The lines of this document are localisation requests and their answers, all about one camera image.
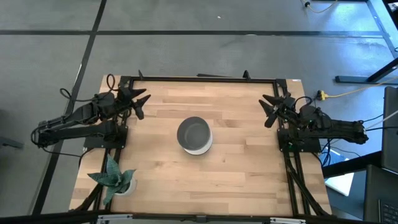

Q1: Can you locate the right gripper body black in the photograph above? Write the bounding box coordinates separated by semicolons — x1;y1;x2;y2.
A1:
264;95;296;128

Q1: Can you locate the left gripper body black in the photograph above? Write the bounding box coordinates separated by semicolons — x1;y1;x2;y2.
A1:
116;86;146;121

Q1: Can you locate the small white bowl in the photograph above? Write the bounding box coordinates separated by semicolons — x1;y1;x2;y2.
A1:
183;122;208;142

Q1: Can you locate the large white bowl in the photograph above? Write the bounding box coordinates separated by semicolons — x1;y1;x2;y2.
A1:
176;116;214;156

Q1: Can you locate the green snake plant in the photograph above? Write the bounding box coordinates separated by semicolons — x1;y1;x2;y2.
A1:
88;154;137;206

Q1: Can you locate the white plant pot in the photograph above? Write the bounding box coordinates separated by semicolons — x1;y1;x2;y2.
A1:
114;177;138;197

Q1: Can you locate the black desk edge bar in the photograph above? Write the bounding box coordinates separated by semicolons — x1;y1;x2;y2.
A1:
322;151;383;179

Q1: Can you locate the white paper sheet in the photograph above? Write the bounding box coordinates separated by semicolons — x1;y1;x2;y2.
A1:
325;172;355;197

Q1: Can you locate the dark monitor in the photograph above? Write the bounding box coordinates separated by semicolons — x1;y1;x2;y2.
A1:
381;86;398;174

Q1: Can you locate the black laptop with keyboard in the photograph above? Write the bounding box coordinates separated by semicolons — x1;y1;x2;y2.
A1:
363;164;398;224

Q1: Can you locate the black crossbar with silver brackets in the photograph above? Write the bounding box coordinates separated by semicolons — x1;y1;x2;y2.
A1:
0;210;398;224

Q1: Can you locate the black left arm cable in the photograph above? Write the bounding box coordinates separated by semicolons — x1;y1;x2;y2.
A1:
59;73;118;104

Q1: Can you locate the yellow extension cord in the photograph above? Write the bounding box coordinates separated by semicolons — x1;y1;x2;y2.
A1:
316;76;398;101

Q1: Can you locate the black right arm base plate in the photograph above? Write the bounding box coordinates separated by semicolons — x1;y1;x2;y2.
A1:
277;129;322;154

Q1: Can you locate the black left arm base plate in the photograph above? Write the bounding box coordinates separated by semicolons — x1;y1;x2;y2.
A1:
83;124;129;149

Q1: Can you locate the black aluminium table frame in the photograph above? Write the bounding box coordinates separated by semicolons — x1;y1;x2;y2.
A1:
74;70;331;217

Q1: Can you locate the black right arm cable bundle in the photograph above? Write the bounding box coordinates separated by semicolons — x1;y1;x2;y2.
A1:
320;138;336;168

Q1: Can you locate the black desk leg frame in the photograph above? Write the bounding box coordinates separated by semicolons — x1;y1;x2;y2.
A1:
335;0;398;84

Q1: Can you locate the yellow cable with black plug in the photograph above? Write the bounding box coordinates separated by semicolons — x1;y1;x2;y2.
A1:
302;0;340;14

